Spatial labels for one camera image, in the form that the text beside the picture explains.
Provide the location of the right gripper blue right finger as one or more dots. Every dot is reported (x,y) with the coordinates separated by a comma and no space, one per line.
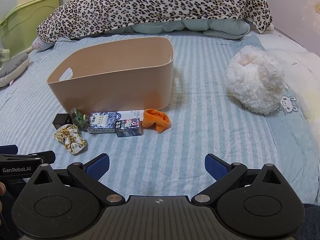
(226,176)

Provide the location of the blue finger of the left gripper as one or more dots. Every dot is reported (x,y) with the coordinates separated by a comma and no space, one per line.
(8,149)
(48,157)

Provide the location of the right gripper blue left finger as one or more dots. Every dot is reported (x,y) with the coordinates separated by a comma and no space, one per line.
(87,175)

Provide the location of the yellow floral hair scrunchie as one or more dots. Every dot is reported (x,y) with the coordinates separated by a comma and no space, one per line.
(70,136)

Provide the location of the green patterned snack packet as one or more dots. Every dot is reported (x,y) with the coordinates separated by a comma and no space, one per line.
(79,119)

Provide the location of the blue white tissue pack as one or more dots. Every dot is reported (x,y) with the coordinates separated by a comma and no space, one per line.
(101,122)

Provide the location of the orange sock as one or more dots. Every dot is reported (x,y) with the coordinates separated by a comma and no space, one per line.
(157,119)

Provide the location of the white blue card box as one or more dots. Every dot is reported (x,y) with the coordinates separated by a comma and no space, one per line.
(124,115)

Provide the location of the person's left hand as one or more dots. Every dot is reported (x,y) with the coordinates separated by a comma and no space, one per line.
(2,192)

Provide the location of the small black box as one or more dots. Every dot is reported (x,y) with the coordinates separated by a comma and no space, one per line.
(62,119)

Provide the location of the blue striped bed sheet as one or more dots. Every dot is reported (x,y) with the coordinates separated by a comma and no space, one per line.
(203,120)

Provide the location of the panda print small box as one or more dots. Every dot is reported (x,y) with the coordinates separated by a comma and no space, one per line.
(128,127)

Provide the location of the grey beige plush cushion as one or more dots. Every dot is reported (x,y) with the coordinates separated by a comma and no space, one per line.
(14,69)

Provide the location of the small decorated bottle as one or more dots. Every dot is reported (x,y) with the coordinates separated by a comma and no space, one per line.
(4,57)

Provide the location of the white fluffy plush toy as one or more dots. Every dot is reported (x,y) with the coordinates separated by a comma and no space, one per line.
(256,79)

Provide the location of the beige plastic storage bin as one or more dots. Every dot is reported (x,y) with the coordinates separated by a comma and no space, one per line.
(130,74)

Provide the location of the pink pillow corner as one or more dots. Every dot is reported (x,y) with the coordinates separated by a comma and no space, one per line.
(40,45)

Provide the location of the green plastic storage box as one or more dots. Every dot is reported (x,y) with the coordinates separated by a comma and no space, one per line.
(18,28)

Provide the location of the white cartoon quilt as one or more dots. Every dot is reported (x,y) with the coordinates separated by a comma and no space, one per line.
(301,69)

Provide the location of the light green quilted comforter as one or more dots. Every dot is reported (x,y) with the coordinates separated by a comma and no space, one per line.
(231,29)

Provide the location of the leopard print blanket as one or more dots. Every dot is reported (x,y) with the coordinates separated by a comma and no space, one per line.
(79,18)

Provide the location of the pink headboard panel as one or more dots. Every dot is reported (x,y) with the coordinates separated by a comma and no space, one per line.
(298,19)

